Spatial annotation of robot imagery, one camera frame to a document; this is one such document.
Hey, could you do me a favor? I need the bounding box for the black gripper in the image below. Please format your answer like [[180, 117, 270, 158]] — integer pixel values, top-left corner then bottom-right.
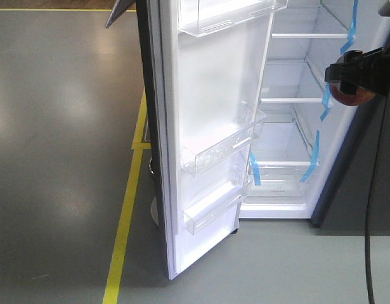
[[325, 43, 390, 97]]

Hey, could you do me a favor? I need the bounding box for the red yellow apple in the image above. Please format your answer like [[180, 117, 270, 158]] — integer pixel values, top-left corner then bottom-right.
[[329, 49, 375, 107]]

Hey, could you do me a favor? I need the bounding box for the fridge door with shelves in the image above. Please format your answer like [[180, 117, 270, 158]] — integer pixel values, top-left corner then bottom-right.
[[136, 1, 288, 279]]

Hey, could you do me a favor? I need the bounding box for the white open fridge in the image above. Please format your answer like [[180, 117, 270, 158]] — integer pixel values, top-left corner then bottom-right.
[[240, 1, 390, 223]]

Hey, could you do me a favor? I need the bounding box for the dark grey closed fridge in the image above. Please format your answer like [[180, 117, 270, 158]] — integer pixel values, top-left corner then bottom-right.
[[311, 98, 390, 236]]

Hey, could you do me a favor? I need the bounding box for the clear crisper drawer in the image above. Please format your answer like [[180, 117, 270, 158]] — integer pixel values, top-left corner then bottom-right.
[[245, 161, 315, 205]]

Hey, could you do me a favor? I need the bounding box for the clear upper door bin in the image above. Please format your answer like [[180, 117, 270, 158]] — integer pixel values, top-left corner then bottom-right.
[[178, 0, 288, 37]]

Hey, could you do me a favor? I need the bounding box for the clear door bin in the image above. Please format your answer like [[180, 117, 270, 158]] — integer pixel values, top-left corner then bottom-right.
[[181, 164, 254, 236], [180, 101, 266, 177], [178, 0, 288, 37]]

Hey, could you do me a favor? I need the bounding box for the clear lower door bin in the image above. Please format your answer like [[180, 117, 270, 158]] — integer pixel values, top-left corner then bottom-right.
[[181, 164, 254, 236]]

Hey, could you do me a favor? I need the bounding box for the clear middle door bin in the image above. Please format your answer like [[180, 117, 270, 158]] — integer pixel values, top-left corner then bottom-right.
[[180, 101, 266, 177]]

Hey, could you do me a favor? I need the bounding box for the black hanging cable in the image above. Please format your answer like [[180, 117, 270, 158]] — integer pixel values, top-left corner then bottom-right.
[[364, 53, 390, 304]]

